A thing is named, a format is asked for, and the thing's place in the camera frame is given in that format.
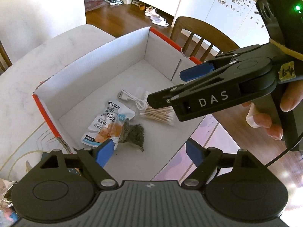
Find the bag of dark tea leaves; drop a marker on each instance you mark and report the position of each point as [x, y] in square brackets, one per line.
[132, 134]

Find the wooden chair behind table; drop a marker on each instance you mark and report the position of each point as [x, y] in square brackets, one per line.
[5, 60]

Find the red cardboard shoe box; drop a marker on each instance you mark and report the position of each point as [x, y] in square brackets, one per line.
[137, 62]

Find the white shelving cabinet unit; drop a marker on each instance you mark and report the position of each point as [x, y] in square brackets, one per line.
[238, 19]

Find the wooden chair beside box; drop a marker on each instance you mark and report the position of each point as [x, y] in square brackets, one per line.
[206, 32]

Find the bag of cotton swabs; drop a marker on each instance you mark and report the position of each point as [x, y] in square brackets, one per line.
[164, 115]

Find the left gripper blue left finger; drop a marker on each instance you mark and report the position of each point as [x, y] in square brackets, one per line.
[96, 156]

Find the chicken sausage snack packet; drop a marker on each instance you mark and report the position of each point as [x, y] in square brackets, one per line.
[108, 124]

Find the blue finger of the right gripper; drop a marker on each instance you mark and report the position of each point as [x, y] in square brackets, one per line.
[161, 99]
[196, 72]

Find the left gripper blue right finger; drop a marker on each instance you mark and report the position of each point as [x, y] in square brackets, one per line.
[199, 154]

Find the pink sandals on floor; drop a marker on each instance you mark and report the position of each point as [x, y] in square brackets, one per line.
[155, 18]

